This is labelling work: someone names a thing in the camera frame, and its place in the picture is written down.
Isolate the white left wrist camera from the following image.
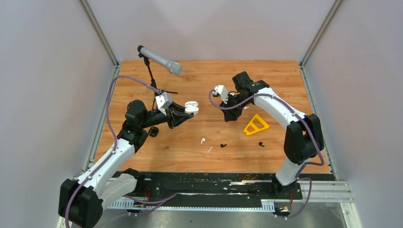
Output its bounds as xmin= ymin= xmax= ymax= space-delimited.
xmin=155 ymin=92 xmax=173 ymax=116

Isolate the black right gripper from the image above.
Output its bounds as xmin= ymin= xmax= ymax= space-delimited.
xmin=219 ymin=94 xmax=250 ymax=122

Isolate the white gold earbud charging case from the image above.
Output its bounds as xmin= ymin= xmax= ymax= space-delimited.
xmin=184 ymin=101 xmax=199 ymax=115

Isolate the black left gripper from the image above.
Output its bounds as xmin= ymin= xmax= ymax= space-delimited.
xmin=140 ymin=100 xmax=193 ymax=129

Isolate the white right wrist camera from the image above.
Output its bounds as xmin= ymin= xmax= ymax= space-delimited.
xmin=212 ymin=85 xmax=229 ymax=104

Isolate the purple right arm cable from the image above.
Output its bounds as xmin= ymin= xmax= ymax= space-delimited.
xmin=208 ymin=89 xmax=325 ymax=220

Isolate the black earbud case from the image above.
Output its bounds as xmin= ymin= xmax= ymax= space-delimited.
xmin=148 ymin=126 xmax=159 ymax=137

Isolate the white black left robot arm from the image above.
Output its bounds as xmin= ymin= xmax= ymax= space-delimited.
xmin=58 ymin=96 xmax=199 ymax=228

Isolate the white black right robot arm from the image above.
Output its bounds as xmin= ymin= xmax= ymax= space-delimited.
xmin=209 ymin=71 xmax=325 ymax=199

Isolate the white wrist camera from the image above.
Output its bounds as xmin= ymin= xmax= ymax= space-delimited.
xmin=155 ymin=92 xmax=173 ymax=116
xmin=212 ymin=85 xmax=229 ymax=104

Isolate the grey microphone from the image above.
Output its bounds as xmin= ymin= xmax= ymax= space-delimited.
xmin=137 ymin=45 xmax=183 ymax=75

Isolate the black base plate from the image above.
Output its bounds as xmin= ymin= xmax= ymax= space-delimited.
xmin=112 ymin=171 xmax=304 ymax=209

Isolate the yellow triangular plastic piece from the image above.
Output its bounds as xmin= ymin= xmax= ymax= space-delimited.
xmin=243 ymin=114 xmax=270 ymax=136

